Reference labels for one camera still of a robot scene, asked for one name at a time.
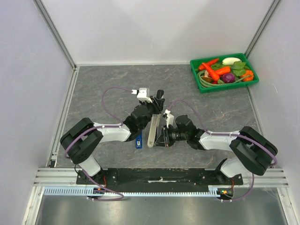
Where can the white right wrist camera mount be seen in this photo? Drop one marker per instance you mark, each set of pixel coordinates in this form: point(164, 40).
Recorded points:
point(169, 118)

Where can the blue and black stapler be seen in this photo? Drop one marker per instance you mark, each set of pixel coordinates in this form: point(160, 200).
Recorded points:
point(139, 141)

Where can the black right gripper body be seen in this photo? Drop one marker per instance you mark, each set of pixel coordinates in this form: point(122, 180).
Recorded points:
point(167, 133)

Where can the small orange toy pumpkin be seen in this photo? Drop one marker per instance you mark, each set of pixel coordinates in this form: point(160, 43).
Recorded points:
point(248, 76)

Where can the green toy leafy vegetable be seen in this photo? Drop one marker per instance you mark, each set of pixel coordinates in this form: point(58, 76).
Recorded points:
point(239, 68)

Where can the aluminium frame rail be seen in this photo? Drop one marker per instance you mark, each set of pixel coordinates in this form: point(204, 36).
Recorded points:
point(55, 33)

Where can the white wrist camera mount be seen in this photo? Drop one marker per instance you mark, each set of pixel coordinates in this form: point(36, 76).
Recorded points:
point(169, 118)
point(142, 95)

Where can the white toy radish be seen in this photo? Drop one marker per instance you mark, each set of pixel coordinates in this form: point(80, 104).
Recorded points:
point(229, 61)

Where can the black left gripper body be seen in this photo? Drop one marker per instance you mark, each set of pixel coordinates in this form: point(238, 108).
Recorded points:
point(154, 108)

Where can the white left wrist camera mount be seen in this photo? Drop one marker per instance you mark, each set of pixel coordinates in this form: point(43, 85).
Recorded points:
point(142, 95)

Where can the green plastic basket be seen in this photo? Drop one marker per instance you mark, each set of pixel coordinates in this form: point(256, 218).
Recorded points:
point(197, 62)

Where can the green toy long beans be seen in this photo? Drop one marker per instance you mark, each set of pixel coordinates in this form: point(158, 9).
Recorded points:
point(218, 83)

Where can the purple toy onion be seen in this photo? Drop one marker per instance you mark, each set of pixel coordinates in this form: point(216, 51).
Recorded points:
point(228, 78)

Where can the beige and black stapler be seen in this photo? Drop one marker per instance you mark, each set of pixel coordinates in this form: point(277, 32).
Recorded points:
point(155, 120)

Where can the orange toy carrot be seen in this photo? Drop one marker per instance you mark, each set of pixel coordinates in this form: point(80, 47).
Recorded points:
point(223, 70)
point(211, 72)
point(209, 63)

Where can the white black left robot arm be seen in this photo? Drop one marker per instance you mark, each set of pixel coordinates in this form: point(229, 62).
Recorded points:
point(82, 139)

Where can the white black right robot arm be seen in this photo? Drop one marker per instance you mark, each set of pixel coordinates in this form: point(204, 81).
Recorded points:
point(253, 152)

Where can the brown toy mushroom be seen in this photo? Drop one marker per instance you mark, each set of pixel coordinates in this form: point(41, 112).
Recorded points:
point(206, 77)

